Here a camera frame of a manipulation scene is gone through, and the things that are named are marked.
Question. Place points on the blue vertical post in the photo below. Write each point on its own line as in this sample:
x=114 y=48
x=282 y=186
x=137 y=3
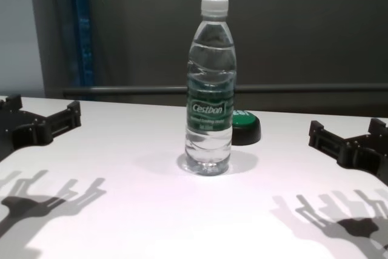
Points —
x=85 y=43

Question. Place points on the clear water bottle green label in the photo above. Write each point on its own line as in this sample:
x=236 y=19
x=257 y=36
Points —
x=209 y=119

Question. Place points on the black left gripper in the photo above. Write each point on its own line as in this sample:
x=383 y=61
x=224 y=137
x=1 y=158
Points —
x=15 y=131

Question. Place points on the thin grey horizontal rail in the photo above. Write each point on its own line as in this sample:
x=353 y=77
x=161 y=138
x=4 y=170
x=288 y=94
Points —
x=121 y=90

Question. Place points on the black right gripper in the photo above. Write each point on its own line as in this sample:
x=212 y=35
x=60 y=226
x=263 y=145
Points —
x=369 y=156

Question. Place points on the green YES button black base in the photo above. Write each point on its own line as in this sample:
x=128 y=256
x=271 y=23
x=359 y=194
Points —
x=247 y=125

